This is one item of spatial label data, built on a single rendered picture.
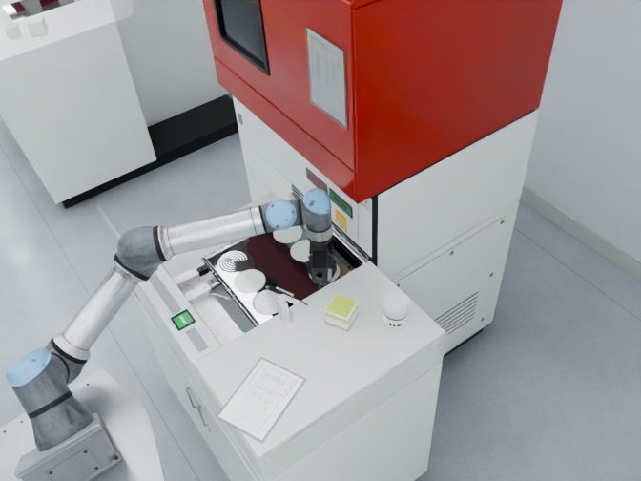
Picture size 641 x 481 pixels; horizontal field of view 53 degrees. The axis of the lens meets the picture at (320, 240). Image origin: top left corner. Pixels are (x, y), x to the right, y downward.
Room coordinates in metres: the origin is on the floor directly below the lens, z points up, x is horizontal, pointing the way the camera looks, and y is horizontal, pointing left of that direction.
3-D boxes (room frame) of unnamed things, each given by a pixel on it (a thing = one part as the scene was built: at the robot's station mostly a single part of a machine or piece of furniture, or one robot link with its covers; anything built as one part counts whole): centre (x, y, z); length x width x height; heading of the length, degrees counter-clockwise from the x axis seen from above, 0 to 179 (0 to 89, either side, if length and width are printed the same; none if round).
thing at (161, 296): (1.28, 0.49, 0.89); 0.55 x 0.09 x 0.14; 32
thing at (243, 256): (1.42, 0.14, 0.90); 0.34 x 0.34 x 0.01; 32
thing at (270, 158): (1.70, 0.06, 1.02); 0.82 x 0.03 x 0.40; 32
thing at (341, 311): (1.13, -0.04, 1.00); 0.07 x 0.07 x 0.07; 59
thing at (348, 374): (1.04, 0.02, 0.89); 0.62 x 0.35 x 0.14; 122
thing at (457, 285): (1.88, -0.23, 0.41); 0.82 x 0.71 x 0.82; 32
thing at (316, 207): (1.33, 0.00, 1.21); 0.09 x 0.08 x 0.11; 93
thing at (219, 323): (1.26, 0.36, 0.87); 0.36 x 0.08 x 0.03; 32
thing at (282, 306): (1.15, 0.11, 1.03); 0.06 x 0.04 x 0.13; 122
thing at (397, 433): (1.29, 0.19, 0.41); 0.97 x 0.64 x 0.82; 32
